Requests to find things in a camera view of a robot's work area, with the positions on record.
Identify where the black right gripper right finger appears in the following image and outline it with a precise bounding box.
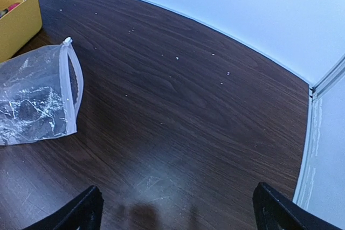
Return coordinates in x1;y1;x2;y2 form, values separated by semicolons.
252;182;338;229

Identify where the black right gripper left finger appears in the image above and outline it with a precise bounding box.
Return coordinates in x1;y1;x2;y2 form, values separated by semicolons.
26;186;104;229

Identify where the clear zip top bag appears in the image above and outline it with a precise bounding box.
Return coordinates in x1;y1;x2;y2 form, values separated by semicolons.
1;37;84;146

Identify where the yellow plastic basket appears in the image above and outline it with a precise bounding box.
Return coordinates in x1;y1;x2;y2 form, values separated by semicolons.
1;0;43;62

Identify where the red toy apple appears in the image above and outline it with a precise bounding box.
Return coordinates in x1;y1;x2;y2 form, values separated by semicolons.
7;2;20;12

